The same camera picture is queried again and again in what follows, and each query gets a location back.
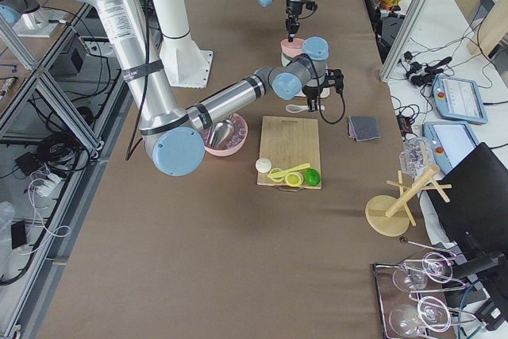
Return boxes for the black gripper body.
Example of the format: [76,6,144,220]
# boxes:
[286,0,305,24]
[302,79,326,99]

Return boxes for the white ceramic spoon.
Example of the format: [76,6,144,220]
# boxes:
[285,104,325,114]

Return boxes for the small pink bowl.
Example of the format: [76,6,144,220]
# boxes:
[280,37,305,57]

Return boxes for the third robot base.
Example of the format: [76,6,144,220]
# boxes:
[1,0,56,38]

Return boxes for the pink bowl with ice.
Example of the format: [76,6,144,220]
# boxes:
[201,113,248,156]

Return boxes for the front lemon slice stack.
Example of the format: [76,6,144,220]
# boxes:
[284,171,304,187]

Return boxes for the cream rabbit tray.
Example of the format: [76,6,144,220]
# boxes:
[297,52,331,98]

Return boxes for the green stacked bowls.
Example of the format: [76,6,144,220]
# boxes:
[281,52,300,67]

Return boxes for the wooden cutting board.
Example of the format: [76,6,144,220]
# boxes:
[259,116,322,175]

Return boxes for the grey and purple cloth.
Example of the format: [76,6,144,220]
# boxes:
[348,116,381,142]

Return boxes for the yellow plastic knife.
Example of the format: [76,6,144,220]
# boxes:
[267,163,310,180]

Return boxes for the green lime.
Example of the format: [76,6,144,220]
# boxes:
[304,168,321,187]

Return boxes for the white garlic bulb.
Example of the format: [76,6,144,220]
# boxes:
[255,158,272,173]

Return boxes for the metal ice scoop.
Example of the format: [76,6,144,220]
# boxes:
[207,118,234,149]

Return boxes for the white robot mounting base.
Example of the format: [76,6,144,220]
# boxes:
[152,0,214,89]

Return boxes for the glass mug on rack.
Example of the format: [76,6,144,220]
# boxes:
[399,137,435,178]

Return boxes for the wooden cup rack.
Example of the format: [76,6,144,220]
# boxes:
[365,164,452,237]

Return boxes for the far teach pendant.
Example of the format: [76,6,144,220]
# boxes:
[432,75,488,125]

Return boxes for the teach pendant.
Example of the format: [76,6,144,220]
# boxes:
[432,75,488,125]
[422,121,479,174]

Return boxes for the near teach pendant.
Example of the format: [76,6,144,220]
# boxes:
[422,121,479,174]

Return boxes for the black monitor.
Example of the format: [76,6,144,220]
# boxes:
[429,143,507,260]

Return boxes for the upper wine glass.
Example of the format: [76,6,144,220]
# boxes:
[392,252,452,293]

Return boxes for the wine glass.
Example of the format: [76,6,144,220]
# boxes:
[388,296,452,338]
[392,252,452,293]

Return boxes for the lower wine glass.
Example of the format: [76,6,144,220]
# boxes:
[388,296,452,338]

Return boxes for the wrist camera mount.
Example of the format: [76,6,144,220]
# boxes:
[325,68,344,95]
[305,0,318,13]

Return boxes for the aluminium frame post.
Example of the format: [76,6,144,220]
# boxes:
[379,0,429,83]

